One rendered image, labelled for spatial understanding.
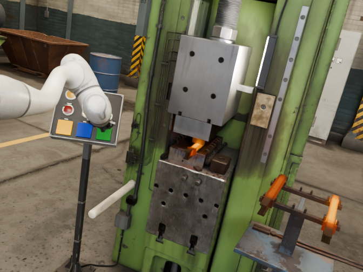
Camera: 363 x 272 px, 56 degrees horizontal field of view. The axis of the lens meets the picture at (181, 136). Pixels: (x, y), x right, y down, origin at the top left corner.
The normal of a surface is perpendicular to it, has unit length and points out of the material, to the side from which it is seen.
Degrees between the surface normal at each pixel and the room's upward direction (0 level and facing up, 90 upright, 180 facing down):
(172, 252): 90
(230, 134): 90
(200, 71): 90
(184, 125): 90
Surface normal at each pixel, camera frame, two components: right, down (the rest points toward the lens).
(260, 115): -0.33, 0.22
